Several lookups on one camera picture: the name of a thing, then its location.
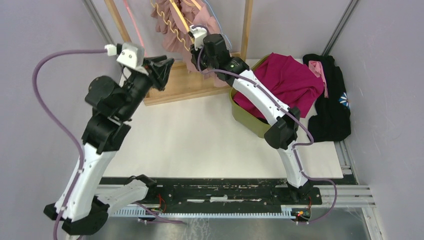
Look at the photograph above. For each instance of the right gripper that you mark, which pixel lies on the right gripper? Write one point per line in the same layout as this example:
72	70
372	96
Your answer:
195	54

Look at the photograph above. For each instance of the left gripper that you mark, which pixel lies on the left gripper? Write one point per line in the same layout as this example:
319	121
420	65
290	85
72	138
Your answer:
158	68

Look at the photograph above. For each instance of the pink plastic hanger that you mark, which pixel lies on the pink plastic hanger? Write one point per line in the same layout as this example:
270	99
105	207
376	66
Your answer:
134	23

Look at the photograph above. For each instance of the magenta pleated skirt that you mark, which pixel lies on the magenta pleated skirt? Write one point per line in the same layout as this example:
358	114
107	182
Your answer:
290	81

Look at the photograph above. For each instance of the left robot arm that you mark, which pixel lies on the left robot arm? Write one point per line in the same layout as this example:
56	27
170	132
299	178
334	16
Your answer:
80	210

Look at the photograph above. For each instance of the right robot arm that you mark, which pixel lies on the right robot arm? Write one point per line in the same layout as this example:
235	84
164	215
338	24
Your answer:
284	121

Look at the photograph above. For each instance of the light pink skirt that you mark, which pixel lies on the light pink skirt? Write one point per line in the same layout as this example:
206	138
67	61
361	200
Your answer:
202	17

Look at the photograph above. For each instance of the light blue hanger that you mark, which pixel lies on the light blue hanger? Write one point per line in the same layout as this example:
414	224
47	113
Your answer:
230	46

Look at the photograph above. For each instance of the wooden clothes rack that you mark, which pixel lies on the wooden clothes rack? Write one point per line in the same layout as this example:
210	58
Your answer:
183	85

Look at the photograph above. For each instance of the olive green plastic basket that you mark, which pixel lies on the olive green plastic basket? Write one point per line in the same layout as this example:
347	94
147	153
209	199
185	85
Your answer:
255	125

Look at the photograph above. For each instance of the pink cloth on pile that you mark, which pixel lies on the pink cloth on pile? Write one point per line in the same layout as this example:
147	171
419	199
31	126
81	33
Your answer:
316	67

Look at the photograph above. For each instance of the black garment pile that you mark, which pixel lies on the black garment pile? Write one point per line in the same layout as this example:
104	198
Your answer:
332	120

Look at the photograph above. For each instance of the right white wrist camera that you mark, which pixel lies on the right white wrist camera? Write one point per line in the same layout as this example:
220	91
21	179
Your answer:
198	33

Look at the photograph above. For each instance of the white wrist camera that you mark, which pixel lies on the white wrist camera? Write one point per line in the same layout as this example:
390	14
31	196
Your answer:
198	33
131	56

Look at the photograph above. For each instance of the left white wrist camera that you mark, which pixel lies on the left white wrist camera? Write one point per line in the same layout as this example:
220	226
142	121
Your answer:
131	56

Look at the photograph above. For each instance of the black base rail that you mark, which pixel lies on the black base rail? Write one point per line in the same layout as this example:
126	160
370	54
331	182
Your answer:
227	195

